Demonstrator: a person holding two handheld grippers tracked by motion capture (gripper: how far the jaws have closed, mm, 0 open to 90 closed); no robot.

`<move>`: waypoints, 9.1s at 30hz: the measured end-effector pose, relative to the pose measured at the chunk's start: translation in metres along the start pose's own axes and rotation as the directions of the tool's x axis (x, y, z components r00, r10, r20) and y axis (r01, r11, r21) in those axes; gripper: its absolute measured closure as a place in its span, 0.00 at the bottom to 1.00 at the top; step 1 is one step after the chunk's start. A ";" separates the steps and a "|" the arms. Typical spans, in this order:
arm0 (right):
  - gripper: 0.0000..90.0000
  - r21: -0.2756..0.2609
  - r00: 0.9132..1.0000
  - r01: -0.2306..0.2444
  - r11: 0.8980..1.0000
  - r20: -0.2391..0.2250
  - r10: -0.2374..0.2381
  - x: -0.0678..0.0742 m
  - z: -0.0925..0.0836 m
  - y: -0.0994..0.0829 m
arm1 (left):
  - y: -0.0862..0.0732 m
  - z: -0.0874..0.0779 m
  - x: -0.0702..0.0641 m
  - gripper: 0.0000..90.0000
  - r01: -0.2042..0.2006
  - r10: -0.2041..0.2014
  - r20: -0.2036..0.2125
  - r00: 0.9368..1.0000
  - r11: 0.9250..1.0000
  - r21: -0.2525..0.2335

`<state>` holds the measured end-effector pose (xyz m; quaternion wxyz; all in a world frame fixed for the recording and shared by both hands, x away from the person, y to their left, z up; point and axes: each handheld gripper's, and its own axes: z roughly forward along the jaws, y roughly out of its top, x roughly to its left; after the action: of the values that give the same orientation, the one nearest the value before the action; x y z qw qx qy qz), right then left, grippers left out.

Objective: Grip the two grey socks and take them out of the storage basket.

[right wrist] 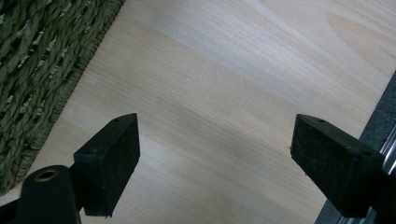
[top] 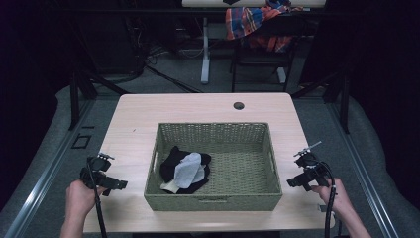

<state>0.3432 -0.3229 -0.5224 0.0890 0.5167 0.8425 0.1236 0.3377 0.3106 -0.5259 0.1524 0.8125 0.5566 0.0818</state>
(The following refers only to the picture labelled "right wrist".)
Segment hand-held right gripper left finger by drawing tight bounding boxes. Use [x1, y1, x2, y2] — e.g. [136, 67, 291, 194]
[73, 112, 141, 218]

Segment metal table edge rail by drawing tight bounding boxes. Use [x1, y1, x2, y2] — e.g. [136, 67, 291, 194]
[313, 70, 396, 224]

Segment green woven straw mat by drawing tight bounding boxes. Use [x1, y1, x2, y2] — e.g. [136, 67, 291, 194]
[0, 0, 126, 196]

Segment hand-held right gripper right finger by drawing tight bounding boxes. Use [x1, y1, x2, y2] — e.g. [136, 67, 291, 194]
[290, 113, 387, 218]

